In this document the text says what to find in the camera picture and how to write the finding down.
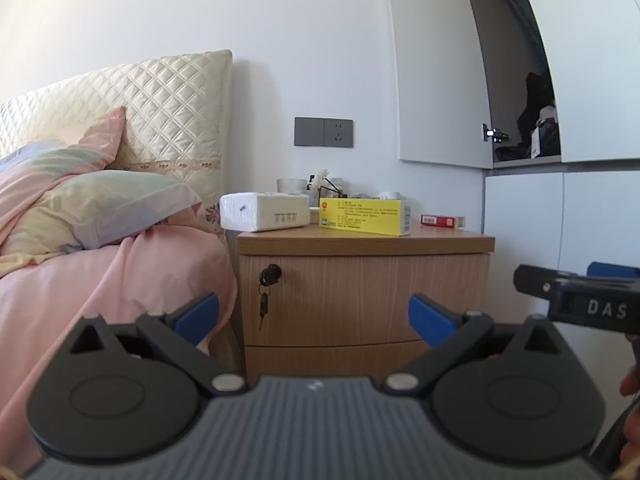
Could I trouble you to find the wooden drawer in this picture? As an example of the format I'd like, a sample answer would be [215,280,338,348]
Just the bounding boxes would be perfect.
[244,339,432,382]
[238,253,491,349]

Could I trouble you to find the white lower cabinet doors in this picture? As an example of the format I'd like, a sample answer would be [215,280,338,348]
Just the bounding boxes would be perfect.
[483,169,640,281]

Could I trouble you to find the black bag with white label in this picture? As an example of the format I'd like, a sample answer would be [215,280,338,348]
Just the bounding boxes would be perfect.
[529,117,561,159]

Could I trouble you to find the dark clothes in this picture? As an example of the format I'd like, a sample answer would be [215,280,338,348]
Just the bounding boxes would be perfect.
[494,71,561,163]

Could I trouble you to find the metal door hinge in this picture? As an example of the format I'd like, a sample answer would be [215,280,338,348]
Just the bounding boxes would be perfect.
[481,122,509,144]

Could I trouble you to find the white artificial flower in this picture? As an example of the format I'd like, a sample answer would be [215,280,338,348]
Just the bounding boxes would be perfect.
[307,168,347,200]

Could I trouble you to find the pink duvet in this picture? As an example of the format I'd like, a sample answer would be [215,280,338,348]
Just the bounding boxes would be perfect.
[0,210,239,477]

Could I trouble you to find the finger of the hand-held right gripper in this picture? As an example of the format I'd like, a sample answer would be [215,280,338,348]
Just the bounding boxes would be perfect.
[587,261,640,279]
[513,263,640,336]

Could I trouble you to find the pastel striped pillow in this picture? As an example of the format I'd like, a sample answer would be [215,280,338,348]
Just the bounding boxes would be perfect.
[0,168,204,277]

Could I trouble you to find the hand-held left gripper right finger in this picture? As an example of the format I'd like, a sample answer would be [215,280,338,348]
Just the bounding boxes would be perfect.
[385,293,568,397]

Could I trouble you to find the pink pillow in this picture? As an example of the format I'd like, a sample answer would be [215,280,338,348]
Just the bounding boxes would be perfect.
[0,106,127,241]

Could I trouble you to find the open white wardrobe door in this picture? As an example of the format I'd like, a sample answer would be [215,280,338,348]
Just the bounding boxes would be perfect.
[382,0,494,170]

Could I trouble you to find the red cigarette box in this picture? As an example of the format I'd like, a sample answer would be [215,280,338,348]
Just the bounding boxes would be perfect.
[420,214,467,230]

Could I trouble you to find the cream quilted headboard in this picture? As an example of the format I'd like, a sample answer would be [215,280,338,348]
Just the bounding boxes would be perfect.
[0,49,235,235]

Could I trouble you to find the black drawer key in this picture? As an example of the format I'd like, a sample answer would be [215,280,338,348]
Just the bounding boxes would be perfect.
[257,263,284,332]

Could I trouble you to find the wooden nightstand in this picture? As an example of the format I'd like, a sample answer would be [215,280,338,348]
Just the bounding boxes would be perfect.
[236,224,496,386]

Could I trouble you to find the white tissue pack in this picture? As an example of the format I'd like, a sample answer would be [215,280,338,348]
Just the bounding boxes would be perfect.
[219,192,311,233]

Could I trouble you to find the grey wall socket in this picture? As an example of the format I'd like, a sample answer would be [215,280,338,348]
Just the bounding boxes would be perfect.
[324,118,355,149]

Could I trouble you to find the yellow box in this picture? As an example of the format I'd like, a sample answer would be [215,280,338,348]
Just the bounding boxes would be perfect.
[319,197,414,237]

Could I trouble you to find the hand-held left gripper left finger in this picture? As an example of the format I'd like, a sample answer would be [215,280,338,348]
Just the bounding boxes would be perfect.
[67,291,249,397]

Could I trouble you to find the person's right hand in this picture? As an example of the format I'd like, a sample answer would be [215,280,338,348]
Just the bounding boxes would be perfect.
[619,370,640,466]

